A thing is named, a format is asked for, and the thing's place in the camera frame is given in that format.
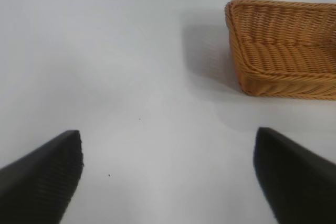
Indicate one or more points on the brown woven wicker basket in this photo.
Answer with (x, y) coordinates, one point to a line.
(283, 51)

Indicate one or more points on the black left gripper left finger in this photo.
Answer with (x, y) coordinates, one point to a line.
(36, 182)

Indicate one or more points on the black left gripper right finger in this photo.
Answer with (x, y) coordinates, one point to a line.
(302, 182)

